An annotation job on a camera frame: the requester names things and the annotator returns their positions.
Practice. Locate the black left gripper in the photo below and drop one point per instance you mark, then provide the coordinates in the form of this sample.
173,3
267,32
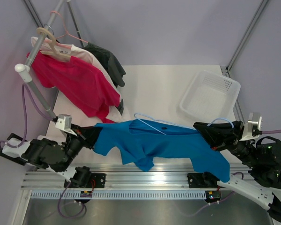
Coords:
87,136

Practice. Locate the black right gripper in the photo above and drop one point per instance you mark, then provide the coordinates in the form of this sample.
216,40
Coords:
221,135

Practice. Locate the blue t shirt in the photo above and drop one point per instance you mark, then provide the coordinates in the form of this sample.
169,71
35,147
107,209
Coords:
140,142

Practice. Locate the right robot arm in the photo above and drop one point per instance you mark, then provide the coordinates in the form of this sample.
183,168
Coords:
263,160

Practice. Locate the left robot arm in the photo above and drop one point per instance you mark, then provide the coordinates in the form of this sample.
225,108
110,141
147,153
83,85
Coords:
57,157

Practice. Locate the red t shirt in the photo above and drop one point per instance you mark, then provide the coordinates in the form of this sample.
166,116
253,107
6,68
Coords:
77,84

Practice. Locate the dark green t shirt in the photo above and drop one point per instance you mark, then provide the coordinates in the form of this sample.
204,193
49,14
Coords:
110,63

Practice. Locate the white t shirt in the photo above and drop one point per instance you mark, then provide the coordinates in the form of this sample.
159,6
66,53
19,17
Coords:
84,52

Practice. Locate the wooden hanger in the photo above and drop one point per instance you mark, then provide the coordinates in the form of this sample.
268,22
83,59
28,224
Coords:
52,43

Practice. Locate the white plastic basket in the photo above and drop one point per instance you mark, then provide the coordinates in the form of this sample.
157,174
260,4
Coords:
209,96

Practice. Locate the grey metal rack pole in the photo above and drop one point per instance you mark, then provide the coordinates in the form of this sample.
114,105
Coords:
39,63

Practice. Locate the white pole connector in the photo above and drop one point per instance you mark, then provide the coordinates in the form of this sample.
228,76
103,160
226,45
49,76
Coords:
24,72

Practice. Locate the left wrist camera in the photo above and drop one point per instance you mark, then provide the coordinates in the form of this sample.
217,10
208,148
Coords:
63,122

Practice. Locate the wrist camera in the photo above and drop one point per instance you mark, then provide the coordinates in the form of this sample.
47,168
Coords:
63,122
254,124

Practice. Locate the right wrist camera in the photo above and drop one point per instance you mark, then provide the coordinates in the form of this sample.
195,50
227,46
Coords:
254,124

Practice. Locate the aluminium rail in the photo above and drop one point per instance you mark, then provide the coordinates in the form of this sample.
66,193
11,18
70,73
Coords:
170,176

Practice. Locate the white slotted cable duct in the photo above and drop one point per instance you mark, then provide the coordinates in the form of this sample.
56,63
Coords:
119,195

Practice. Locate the pink wire hanger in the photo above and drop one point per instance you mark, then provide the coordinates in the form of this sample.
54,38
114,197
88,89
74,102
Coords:
67,33

